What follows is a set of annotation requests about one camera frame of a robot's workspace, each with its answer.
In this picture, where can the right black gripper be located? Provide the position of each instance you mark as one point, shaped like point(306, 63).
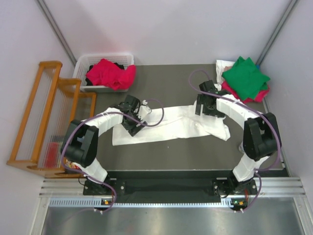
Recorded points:
point(201, 101)

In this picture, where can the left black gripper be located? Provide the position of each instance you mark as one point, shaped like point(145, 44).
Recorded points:
point(133, 123)

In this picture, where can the white t-shirt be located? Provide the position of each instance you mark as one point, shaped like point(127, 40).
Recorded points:
point(179, 122)
point(220, 67)

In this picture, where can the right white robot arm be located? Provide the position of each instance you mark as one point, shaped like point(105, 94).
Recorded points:
point(261, 138)

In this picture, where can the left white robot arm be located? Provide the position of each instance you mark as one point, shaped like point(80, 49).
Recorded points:
point(80, 143)

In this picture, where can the folded white t-shirt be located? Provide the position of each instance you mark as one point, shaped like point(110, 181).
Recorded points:
point(220, 67)

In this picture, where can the folded green t-shirt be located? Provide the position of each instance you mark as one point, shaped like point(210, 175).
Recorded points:
point(246, 80)

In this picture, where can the folded pink t-shirt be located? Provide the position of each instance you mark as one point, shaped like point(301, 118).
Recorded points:
point(259, 97)

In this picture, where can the pink t-shirt in basket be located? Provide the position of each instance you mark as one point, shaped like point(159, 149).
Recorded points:
point(125, 79)

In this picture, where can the clear plastic cup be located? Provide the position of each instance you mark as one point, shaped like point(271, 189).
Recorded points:
point(240, 148)

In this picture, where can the white plastic laundry basket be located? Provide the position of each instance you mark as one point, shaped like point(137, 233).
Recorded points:
point(83, 63)

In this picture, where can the colourful book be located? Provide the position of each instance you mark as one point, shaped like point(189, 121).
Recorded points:
point(70, 164)

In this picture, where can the wooden rack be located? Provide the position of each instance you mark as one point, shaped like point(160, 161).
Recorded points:
point(50, 108)

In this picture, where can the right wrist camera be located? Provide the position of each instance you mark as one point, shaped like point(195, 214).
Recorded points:
point(218, 86)

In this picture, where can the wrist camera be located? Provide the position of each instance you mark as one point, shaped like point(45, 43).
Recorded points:
point(218, 86)
point(144, 110)

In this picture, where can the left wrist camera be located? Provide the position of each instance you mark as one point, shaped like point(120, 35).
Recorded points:
point(144, 110)

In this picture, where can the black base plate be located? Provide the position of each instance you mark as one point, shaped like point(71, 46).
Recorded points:
point(177, 186)

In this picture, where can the white slotted cable duct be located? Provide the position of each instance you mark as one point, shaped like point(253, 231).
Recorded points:
point(105, 203)

